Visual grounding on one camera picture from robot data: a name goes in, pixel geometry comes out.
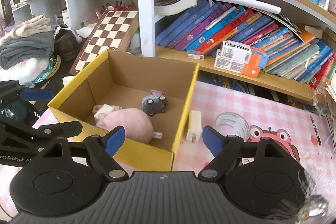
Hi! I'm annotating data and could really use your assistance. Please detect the pink cartoon desk mat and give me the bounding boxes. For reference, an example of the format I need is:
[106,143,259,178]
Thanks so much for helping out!
[0,80,336,214]

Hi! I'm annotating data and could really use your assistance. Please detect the clear packing tape roll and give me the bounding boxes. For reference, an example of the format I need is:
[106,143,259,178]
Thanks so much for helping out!
[215,112,249,141]

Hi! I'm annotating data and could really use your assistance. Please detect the pink plush pig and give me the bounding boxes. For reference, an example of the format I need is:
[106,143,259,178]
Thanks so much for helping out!
[95,105,163,144]

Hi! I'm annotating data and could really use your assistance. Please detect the wooden bookshelf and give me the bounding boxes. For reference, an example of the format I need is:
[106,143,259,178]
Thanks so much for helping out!
[138,0,335,101]

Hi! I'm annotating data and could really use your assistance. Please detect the yellow cardboard box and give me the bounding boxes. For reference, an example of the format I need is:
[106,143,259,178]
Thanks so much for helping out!
[49,50,199,171]

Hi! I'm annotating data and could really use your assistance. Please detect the grey toy car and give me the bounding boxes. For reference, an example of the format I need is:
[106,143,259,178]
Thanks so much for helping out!
[142,90,168,117]

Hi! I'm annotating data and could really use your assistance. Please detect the brown leather bag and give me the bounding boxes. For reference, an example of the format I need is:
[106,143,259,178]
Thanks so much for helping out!
[54,24,79,61]

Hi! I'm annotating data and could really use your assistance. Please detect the row of leaning books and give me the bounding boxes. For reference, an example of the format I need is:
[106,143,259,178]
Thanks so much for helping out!
[155,0,335,89]

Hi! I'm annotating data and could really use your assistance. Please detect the pile of papers and books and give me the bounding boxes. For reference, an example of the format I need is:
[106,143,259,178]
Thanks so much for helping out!
[312,85,335,155]

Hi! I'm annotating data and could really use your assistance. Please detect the black patterned pencil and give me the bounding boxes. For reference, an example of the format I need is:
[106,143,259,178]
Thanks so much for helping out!
[310,115,322,145]

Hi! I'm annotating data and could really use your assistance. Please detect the lower toothpaste box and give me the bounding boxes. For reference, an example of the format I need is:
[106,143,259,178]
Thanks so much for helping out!
[214,49,261,78]

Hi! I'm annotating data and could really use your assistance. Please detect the white foam block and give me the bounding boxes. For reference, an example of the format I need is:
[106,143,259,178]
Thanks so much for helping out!
[93,104,114,121]

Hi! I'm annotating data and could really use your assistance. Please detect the upper toothpaste box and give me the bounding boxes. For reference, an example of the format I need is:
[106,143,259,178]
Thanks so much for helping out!
[220,40,269,69]

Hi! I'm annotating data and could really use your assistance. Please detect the toothpaste box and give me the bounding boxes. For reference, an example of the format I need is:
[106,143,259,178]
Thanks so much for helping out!
[220,40,269,69]
[214,49,261,78]

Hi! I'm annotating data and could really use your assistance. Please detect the small red white box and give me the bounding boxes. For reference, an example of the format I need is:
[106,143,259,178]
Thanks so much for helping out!
[187,50,205,60]

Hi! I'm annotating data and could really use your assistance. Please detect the chessboard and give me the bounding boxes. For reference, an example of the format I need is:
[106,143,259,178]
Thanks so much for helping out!
[70,10,139,75]

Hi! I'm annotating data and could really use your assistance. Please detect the white charger plug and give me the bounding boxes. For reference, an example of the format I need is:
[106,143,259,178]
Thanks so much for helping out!
[186,110,202,143]

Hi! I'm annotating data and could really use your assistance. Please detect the folded grey towels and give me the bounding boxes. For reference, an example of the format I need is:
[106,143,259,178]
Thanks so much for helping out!
[1,15,54,70]

